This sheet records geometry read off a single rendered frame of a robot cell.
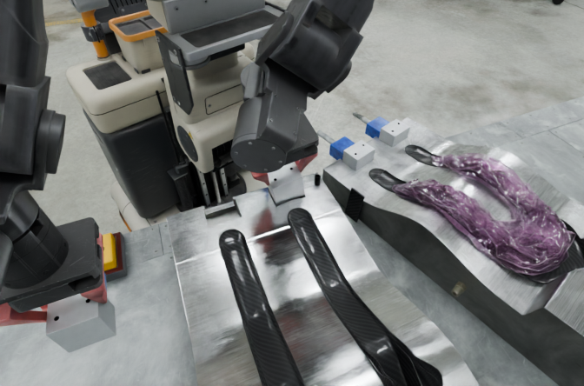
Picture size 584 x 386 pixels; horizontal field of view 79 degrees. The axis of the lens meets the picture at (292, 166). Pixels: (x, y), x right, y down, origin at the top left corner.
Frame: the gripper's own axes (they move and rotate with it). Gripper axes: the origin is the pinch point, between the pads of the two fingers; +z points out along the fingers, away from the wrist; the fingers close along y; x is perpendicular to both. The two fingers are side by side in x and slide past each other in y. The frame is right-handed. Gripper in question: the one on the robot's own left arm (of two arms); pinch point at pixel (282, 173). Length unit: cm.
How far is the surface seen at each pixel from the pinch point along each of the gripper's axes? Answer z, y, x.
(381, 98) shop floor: 126, 104, 113
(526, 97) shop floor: 134, 195, 76
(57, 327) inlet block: -8.6, -29.1, -13.4
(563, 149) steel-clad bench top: 22, 64, -7
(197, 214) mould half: 2.7, -14.4, 0.4
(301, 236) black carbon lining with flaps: 4.0, -0.9, -9.3
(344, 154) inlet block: 9.0, 14.0, 5.0
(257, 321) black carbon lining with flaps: 1.7, -10.9, -18.4
